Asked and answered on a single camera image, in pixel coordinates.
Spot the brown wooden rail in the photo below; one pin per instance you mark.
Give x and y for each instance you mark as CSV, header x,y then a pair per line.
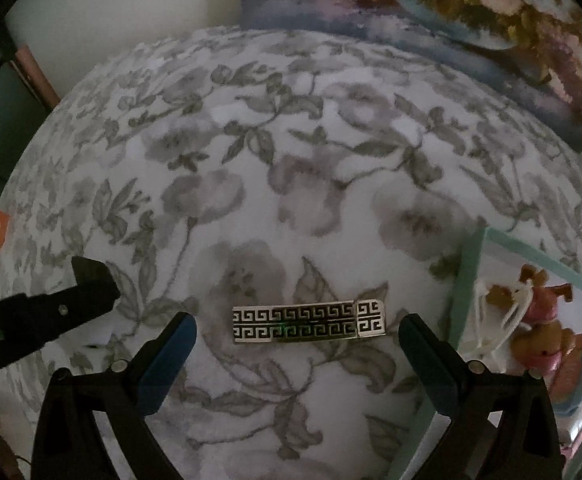
x,y
36,75

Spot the dark cabinet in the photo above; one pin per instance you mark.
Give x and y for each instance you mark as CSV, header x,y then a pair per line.
x,y
1,110

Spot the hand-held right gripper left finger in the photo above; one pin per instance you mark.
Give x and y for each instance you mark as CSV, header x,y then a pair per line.
x,y
166,365

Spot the black and silver patterned bar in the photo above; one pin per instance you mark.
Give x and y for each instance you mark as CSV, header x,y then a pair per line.
x,y
296,322

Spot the floral painting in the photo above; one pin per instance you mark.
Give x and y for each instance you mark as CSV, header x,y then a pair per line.
x,y
446,10

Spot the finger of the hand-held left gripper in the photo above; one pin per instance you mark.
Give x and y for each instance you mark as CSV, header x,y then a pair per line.
x,y
86,290

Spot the white tray with green rim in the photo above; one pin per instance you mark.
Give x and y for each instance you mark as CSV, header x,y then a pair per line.
x,y
471,280

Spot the grey floral blanket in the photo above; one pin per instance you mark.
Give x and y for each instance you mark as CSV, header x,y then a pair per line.
x,y
296,185

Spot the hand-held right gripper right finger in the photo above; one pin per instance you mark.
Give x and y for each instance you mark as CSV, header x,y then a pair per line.
x,y
431,365

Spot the brown bear figurine pink outfit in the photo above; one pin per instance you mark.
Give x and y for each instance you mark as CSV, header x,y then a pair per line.
x,y
541,300
543,347

